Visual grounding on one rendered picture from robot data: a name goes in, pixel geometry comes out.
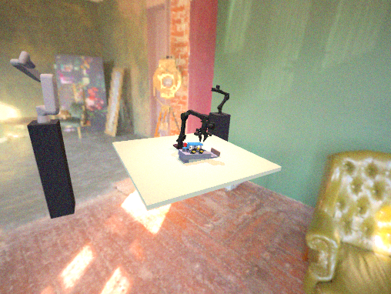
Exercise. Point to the pale lilac ramp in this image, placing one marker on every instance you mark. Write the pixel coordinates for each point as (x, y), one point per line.
(185, 154)

